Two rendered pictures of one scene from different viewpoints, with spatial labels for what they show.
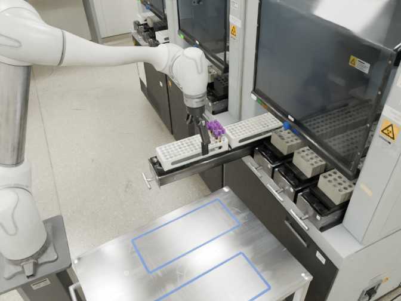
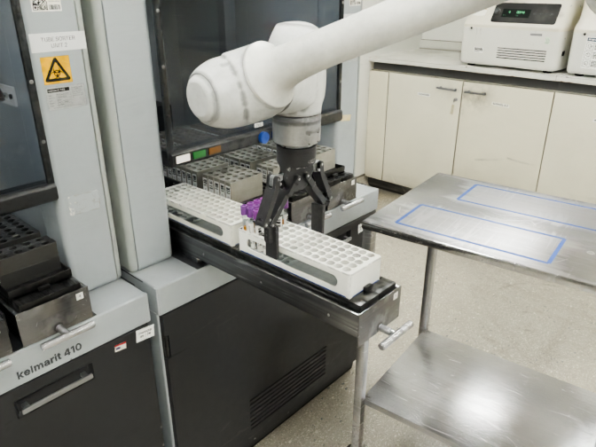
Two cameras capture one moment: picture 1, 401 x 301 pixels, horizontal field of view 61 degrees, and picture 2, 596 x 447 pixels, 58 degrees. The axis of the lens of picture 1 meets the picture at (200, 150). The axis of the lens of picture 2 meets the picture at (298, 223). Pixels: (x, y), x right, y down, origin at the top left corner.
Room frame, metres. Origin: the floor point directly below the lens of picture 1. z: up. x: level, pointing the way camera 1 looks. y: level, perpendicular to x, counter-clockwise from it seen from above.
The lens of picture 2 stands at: (1.54, 0.91, 1.33)
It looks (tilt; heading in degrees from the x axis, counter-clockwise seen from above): 24 degrees down; 246
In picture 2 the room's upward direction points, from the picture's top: straight up
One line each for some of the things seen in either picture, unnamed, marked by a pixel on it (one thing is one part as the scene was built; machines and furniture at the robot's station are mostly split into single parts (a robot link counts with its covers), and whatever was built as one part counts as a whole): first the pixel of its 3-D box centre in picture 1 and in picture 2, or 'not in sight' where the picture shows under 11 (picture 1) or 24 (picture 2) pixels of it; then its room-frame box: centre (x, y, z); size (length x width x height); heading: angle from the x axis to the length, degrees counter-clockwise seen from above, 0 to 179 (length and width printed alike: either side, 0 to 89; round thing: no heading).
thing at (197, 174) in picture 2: not in sight; (211, 176); (1.18, -0.47, 0.85); 0.12 x 0.02 x 0.06; 24
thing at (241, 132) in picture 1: (255, 129); (206, 214); (1.25, -0.26, 0.83); 0.30 x 0.10 x 0.06; 114
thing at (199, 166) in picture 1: (220, 150); (259, 257); (1.18, -0.09, 0.78); 0.73 x 0.14 x 0.09; 114
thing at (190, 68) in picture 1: (191, 68); (292, 68); (1.15, 0.02, 1.20); 0.13 x 0.11 x 0.16; 29
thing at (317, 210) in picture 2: (204, 148); (317, 219); (1.08, -0.02, 0.88); 0.03 x 0.01 x 0.07; 114
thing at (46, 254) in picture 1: (27, 249); not in sight; (0.73, 0.64, 0.73); 0.22 x 0.18 x 0.06; 24
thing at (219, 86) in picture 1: (219, 86); (27, 263); (1.63, -0.12, 0.85); 0.12 x 0.02 x 0.06; 24
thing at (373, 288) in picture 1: (371, 292); not in sight; (0.74, -0.73, 0.29); 0.11 x 0.03 x 0.10; 114
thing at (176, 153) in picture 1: (192, 149); (305, 254); (1.13, 0.03, 0.83); 0.30 x 0.10 x 0.06; 114
